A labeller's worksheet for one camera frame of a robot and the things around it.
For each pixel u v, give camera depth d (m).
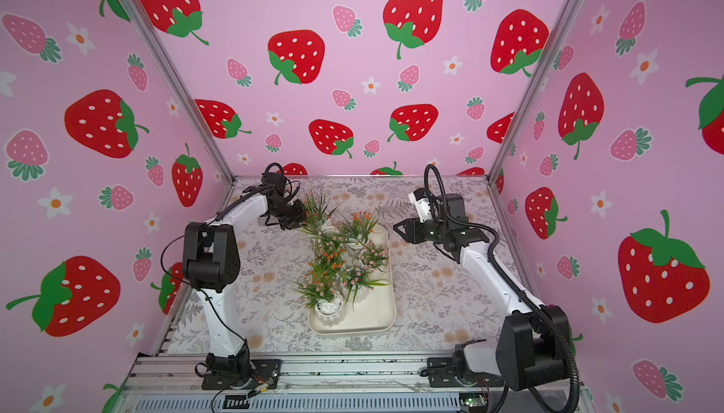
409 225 0.72
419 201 0.74
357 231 0.91
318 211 0.95
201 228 0.56
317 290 0.74
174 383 0.73
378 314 0.85
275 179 0.84
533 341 0.42
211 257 0.55
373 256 0.82
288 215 0.87
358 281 0.76
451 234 0.63
